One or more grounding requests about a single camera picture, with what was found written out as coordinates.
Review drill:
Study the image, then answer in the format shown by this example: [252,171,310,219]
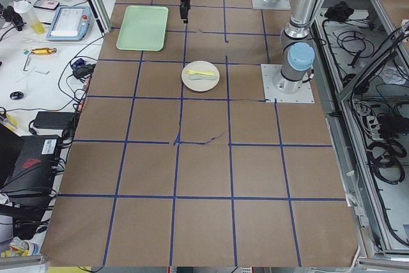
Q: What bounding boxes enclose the yellow plastic fork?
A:
[185,69,216,77]

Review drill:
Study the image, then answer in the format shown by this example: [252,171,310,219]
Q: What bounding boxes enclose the white round plate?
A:
[181,61,220,92]

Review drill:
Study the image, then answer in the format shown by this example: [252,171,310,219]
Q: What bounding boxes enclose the light green tray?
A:
[116,6,169,52]

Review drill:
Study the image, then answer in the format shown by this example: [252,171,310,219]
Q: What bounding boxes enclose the blue teach pendant near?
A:
[46,6,92,41]

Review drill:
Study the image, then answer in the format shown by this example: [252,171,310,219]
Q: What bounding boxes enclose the smartphone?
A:
[33,0,60,11]

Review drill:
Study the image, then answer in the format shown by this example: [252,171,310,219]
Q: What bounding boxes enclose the gold metal cylinder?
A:
[30,47,57,56]

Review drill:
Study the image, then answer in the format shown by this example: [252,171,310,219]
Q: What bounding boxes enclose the bottle with yellow liquid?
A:
[13,0,45,34]

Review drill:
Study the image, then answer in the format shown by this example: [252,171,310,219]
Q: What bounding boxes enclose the black power adapter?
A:
[33,111,74,130]

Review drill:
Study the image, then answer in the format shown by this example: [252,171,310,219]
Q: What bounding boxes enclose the black computer box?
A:
[1,125,61,221]

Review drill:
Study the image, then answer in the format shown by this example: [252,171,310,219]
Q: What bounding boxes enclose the black cable bundle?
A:
[367,141,408,184]

